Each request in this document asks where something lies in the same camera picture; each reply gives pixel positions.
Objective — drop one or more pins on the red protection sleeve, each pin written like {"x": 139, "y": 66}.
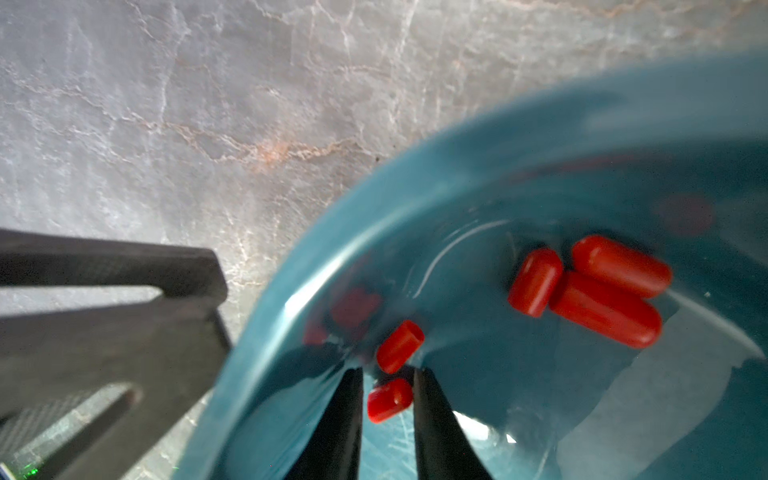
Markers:
{"x": 389, "y": 400}
{"x": 399, "y": 346}
{"x": 607, "y": 310}
{"x": 613, "y": 263}
{"x": 535, "y": 282}

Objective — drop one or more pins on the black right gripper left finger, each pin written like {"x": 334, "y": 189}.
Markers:
{"x": 334, "y": 449}

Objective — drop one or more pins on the teal plastic storage box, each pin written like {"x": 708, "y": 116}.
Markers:
{"x": 669, "y": 160}

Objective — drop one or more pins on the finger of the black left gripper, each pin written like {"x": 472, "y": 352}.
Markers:
{"x": 166, "y": 351}

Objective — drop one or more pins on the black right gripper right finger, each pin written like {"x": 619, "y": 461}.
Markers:
{"x": 442, "y": 450}

